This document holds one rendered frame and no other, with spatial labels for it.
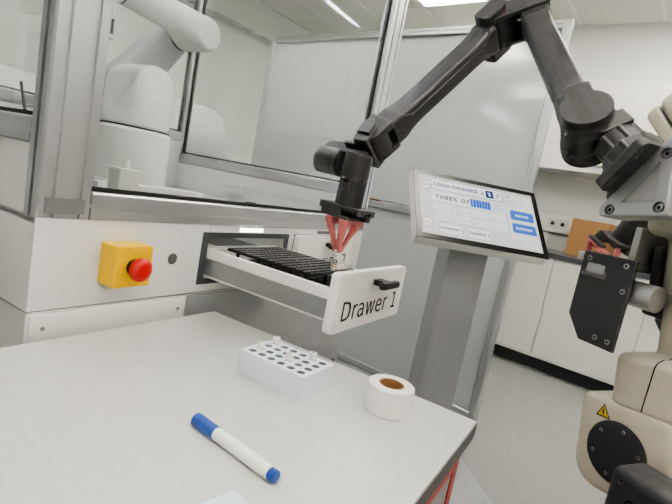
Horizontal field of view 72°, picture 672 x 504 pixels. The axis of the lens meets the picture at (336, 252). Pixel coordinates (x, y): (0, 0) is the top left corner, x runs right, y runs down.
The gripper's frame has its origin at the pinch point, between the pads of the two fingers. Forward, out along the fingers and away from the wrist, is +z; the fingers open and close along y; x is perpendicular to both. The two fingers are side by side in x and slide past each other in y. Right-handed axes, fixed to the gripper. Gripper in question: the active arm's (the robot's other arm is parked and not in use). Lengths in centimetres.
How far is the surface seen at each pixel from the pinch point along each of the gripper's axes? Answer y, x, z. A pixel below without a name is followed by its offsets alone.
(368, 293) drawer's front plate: -11.2, 3.1, 5.8
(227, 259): 16.4, 14.3, 7.0
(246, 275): 10.3, 14.4, 8.5
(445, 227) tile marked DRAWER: 7, -78, -4
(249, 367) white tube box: -7.8, 29.5, 16.4
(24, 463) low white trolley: -10, 61, 17
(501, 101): 27, -166, -68
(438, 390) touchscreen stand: -3, -93, 59
